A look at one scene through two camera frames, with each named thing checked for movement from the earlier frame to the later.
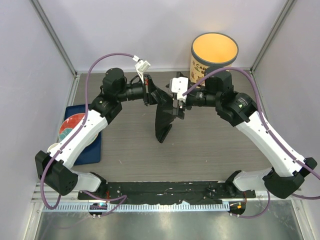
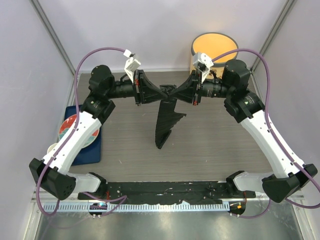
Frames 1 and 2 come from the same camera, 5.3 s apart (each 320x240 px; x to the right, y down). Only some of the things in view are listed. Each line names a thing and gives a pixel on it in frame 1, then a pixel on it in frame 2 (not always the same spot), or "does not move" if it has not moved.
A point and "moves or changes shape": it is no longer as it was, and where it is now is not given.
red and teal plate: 69,123 does not move
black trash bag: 164,113 moves or changes shape
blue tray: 92,153 does not move
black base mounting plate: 165,192 does not move
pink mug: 52,147 does not move
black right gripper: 179,111 -> 189,91
